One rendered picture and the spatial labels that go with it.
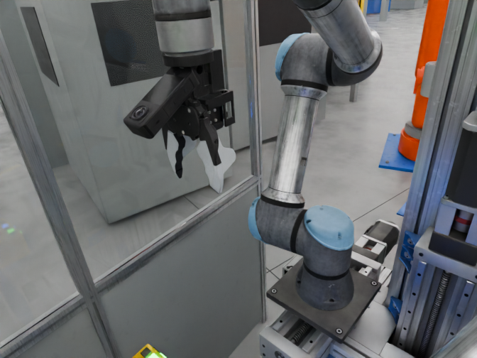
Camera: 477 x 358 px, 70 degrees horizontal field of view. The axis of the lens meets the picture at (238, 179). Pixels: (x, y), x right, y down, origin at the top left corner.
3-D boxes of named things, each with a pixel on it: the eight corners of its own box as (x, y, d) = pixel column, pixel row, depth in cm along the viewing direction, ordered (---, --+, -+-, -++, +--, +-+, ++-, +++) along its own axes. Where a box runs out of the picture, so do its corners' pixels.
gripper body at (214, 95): (237, 127, 55) (231, 47, 49) (199, 145, 49) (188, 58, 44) (203, 118, 59) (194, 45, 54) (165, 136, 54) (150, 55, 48)
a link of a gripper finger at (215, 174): (250, 179, 56) (231, 126, 53) (226, 195, 52) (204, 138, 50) (237, 180, 58) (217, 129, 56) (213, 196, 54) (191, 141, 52)
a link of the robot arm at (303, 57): (291, 261, 83) (338, 25, 74) (239, 241, 91) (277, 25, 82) (309, 249, 93) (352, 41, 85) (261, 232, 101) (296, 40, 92)
